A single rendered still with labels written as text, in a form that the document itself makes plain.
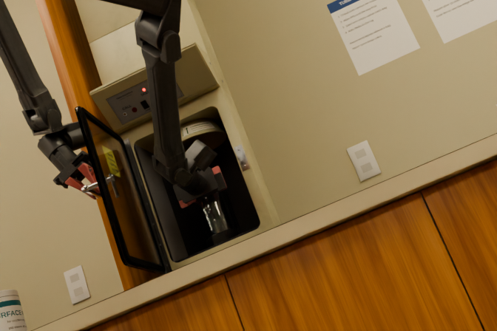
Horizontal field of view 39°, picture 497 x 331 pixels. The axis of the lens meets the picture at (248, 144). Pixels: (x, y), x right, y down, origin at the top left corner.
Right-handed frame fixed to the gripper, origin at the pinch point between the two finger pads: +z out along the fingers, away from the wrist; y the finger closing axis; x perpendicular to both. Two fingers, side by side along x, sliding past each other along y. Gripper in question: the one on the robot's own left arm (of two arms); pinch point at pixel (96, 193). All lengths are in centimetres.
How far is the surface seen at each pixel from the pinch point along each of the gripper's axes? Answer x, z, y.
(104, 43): -22, -41, -27
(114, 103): -14.0, -20.8, -17.6
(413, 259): 11, 64, -39
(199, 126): -23.3, -2.3, -29.2
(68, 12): -28, -61, -27
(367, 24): -58, 1, -92
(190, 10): -19, -27, -51
